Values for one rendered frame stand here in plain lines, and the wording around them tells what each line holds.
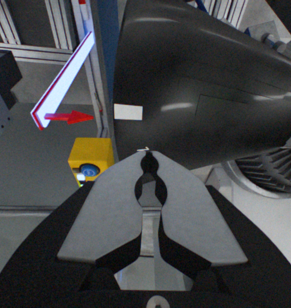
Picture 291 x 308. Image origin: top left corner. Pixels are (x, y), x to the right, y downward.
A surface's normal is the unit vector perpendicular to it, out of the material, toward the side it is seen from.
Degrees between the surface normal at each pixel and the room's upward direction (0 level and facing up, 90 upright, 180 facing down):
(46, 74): 0
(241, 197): 50
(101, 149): 90
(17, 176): 90
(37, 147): 90
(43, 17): 0
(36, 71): 0
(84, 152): 90
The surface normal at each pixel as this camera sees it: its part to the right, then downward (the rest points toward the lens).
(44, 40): 0.01, 0.74
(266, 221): 0.04, -0.04
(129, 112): 0.00, 0.49
